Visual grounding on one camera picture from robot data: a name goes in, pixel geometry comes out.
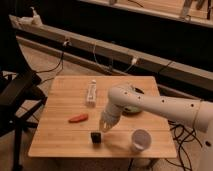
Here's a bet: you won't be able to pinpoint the black floor cables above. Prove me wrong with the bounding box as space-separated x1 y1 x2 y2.
165 120 204 171

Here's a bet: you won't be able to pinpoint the white tube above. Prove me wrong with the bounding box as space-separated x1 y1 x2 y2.
86 80 97 106

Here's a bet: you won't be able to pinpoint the green bowl with items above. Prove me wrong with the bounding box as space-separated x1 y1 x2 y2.
123 87 143 116

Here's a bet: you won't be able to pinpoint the white paper cup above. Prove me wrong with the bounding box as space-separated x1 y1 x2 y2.
131 129 151 153

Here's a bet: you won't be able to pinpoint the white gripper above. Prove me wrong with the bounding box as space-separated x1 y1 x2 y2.
99 103 122 133

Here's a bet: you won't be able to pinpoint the orange carrot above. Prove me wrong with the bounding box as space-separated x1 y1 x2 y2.
68 114 89 123

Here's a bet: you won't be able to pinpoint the black eraser block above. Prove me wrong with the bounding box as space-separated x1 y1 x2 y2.
91 132 101 143

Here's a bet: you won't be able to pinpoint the white plug right cable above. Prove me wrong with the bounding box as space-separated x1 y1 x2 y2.
92 41 140 74

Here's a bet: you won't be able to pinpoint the white plug with cable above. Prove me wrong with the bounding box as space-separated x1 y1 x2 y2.
36 39 70 84

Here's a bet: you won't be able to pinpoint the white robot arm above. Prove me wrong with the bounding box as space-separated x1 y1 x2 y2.
99 84 213 171

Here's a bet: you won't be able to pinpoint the black chair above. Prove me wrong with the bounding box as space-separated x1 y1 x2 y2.
0 71 47 171

